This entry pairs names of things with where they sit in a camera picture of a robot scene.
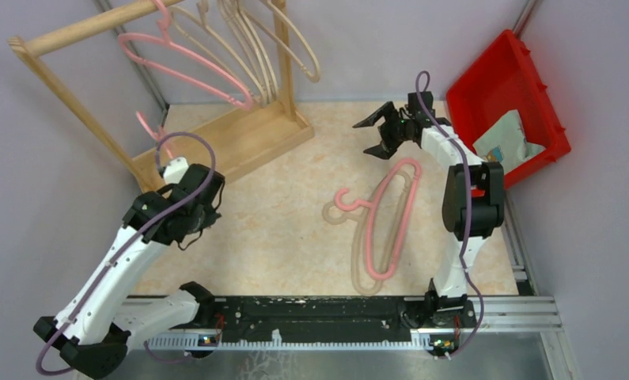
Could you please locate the aluminium rail frame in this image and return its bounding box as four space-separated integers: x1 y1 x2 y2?
89 295 579 379

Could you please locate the purple cable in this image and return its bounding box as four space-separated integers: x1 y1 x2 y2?
415 70 486 361
35 131 218 377

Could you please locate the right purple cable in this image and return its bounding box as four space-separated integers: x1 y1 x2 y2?
415 70 486 361

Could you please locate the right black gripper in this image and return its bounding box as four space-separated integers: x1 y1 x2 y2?
354 102 414 159

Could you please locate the pink plastic hanger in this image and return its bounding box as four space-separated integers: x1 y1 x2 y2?
117 0 255 112

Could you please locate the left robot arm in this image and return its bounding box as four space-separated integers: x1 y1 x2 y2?
33 158 225 379

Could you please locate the beige plastic hanger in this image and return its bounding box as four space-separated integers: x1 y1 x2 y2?
169 2 268 106

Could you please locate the wooden hanger rack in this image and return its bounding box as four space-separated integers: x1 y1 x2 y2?
8 1 320 191

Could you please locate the printed cloth in bin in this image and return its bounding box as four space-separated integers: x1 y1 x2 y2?
473 109 545 174

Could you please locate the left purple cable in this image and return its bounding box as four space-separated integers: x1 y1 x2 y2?
35 131 218 377

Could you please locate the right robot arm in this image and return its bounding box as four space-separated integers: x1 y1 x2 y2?
355 91 505 327

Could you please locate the black base bar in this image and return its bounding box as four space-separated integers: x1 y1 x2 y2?
185 294 477 344

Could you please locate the red plastic bin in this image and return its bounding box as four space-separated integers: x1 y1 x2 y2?
446 29 570 188

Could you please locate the beige hanger with left hook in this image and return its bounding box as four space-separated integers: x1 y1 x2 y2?
321 170 419 296

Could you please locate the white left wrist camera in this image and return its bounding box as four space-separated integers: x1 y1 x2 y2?
162 157 190 184

